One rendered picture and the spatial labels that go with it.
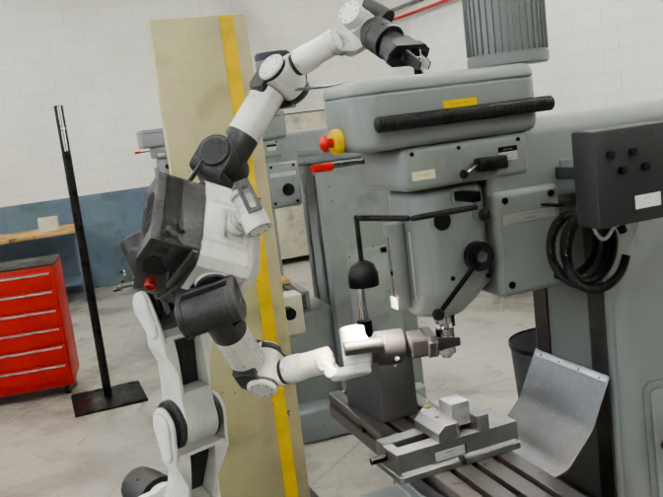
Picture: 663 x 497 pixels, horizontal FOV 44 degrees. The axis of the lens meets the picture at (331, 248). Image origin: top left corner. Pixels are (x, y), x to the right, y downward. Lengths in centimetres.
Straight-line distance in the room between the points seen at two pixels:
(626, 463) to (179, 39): 240
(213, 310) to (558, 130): 93
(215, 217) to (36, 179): 881
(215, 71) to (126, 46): 737
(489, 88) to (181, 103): 189
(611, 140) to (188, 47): 218
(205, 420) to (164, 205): 69
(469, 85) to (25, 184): 919
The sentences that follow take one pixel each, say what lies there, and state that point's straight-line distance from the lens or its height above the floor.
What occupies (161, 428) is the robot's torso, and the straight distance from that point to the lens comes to 239.
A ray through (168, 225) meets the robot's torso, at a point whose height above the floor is 161.
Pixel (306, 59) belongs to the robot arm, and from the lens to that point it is 219.
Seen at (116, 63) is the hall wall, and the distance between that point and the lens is 1090.
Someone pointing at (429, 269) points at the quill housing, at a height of 144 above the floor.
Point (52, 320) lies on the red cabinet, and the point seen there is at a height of 58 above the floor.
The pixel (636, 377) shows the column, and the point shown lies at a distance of 220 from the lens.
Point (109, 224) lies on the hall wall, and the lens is 1085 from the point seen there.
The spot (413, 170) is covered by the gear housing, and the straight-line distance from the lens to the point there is 185.
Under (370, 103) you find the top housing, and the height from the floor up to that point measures 184.
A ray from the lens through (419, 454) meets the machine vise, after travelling 205.
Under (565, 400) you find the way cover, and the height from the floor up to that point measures 100.
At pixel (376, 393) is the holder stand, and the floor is 102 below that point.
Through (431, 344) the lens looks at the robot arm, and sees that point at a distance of 201.
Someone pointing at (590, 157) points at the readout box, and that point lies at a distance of 181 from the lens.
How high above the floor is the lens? 182
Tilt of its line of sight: 9 degrees down
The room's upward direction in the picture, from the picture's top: 7 degrees counter-clockwise
